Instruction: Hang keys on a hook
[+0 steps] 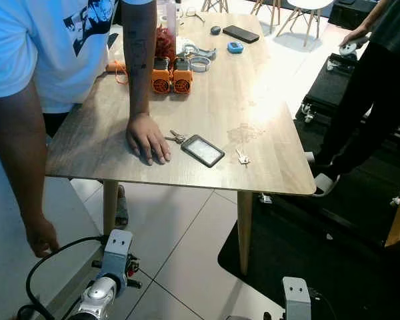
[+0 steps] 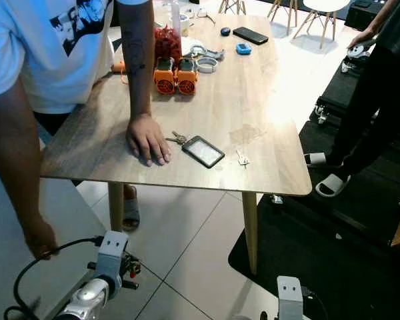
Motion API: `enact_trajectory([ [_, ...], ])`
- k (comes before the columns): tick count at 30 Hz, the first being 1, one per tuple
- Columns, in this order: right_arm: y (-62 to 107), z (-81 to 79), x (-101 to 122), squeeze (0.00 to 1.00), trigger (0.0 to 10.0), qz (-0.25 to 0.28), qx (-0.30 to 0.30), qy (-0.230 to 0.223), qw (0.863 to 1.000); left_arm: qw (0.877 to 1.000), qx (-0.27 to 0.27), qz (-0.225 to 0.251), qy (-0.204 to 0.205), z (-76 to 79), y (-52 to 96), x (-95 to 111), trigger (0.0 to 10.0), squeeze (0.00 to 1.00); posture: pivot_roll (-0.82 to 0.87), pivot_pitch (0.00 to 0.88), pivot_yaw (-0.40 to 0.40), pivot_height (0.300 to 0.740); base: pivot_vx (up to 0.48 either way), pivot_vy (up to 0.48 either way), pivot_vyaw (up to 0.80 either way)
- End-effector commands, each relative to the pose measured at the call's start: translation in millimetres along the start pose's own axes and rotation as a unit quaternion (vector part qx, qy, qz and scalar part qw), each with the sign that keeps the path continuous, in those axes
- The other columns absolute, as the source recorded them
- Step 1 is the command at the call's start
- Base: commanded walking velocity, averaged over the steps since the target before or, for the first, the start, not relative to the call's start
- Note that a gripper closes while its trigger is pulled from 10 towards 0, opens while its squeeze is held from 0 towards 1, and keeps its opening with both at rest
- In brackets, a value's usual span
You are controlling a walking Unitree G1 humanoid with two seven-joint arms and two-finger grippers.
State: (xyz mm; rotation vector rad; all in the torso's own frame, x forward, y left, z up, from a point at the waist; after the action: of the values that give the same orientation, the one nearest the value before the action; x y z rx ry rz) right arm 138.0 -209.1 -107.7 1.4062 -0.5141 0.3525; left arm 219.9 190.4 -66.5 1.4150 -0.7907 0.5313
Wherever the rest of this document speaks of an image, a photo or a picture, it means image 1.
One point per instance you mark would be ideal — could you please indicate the small blue object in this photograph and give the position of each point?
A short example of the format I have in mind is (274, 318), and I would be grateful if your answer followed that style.
(234, 47)

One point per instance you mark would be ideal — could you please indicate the low black cabinet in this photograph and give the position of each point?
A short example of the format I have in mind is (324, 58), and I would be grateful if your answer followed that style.
(353, 10)

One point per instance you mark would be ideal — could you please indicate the orange and black device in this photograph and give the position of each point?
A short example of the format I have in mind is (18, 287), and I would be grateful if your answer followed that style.
(182, 78)
(161, 78)

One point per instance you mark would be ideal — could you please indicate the small black oval object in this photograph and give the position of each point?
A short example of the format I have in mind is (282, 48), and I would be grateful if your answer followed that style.
(215, 30)

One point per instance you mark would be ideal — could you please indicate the small single silver key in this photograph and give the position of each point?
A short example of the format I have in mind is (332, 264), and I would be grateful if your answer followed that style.
(242, 157)

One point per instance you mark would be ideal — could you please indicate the white slipper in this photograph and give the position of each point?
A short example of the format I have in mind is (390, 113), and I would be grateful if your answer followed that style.
(310, 158)
(325, 185)

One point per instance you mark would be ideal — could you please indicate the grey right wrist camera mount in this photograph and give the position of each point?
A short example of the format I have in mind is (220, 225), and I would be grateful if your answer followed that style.
(296, 300)

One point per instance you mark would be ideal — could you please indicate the left hand of white-shirted person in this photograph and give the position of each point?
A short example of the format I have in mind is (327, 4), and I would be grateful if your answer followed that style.
(148, 138)

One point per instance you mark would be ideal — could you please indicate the white chair with wooden legs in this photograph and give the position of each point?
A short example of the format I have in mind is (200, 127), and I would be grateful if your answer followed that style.
(260, 8)
(305, 3)
(214, 5)

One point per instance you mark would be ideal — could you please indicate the right hand of white-shirted person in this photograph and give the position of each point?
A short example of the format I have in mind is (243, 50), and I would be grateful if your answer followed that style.
(42, 234)

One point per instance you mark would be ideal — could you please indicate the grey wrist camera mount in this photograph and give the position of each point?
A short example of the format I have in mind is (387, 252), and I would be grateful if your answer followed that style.
(116, 256)
(296, 300)

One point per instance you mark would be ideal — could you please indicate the grey metal tool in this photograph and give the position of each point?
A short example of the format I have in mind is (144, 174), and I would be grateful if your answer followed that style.
(203, 50)

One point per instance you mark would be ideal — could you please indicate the black floor mat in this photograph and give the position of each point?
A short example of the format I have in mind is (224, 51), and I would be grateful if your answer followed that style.
(320, 266)

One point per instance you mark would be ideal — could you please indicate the loose silver keys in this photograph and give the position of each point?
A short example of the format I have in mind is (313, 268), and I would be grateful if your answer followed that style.
(176, 137)

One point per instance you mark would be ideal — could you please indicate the black wheeled case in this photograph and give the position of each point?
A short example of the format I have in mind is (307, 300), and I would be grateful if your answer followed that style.
(330, 90)

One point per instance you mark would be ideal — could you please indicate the black card holder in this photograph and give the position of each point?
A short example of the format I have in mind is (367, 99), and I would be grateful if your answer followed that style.
(202, 150)

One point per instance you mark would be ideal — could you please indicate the bare right forearm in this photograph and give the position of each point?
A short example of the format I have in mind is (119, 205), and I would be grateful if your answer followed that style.
(20, 153)

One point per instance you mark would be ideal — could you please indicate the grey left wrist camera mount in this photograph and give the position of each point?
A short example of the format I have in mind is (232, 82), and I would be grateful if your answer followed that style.
(116, 256)

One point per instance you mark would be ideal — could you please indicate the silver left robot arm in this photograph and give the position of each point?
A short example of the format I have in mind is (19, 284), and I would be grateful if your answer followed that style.
(96, 296)

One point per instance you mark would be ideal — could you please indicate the hand of black-clothed person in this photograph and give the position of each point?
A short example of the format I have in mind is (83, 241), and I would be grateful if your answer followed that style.
(362, 35)

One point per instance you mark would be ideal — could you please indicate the person in black clothes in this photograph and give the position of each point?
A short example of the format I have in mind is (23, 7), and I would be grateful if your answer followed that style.
(380, 86)

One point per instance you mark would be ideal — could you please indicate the tattooed left forearm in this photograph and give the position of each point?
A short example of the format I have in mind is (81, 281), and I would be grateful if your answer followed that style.
(138, 66)

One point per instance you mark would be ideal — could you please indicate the grey handheld controller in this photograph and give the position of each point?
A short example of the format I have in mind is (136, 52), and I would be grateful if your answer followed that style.
(350, 48)

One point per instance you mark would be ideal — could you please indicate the light wooden table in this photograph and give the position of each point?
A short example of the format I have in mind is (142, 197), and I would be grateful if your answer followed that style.
(253, 100)

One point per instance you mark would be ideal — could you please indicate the brown cardboard tube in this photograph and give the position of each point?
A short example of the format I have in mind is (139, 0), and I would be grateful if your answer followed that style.
(114, 66)

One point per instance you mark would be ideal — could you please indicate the grey sandal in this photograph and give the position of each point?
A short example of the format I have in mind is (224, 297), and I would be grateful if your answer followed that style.
(121, 210)

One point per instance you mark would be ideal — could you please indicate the person in white t-shirt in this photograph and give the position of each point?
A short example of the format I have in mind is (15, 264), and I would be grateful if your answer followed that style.
(46, 53)

